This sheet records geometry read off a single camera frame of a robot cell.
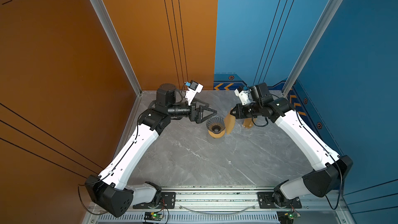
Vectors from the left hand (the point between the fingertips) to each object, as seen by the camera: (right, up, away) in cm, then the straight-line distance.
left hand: (211, 108), depth 62 cm
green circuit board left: (-27, -50, +9) cm, 57 cm away
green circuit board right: (+35, -50, +9) cm, 62 cm away
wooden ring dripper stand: (+4, -16, +24) cm, 29 cm away
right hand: (+9, -2, +12) cm, 15 cm away
